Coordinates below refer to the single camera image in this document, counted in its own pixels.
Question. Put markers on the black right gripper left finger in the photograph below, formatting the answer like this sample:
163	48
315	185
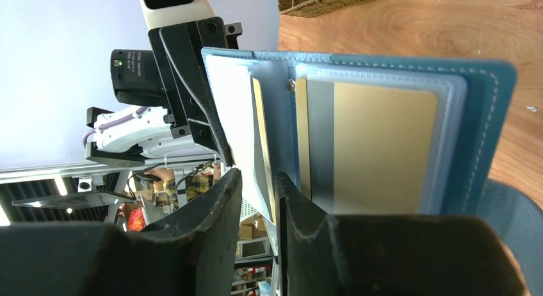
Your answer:
189	252

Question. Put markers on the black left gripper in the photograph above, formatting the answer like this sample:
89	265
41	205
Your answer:
175	66

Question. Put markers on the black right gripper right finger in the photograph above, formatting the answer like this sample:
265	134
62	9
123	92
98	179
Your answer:
324	254

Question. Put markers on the gold card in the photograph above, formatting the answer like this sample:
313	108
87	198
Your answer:
363	148

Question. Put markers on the blue leather card holder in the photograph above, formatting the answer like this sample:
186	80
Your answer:
254	93

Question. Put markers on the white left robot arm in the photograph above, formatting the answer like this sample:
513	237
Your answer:
137	134

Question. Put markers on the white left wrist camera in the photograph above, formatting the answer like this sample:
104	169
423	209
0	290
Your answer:
163	13

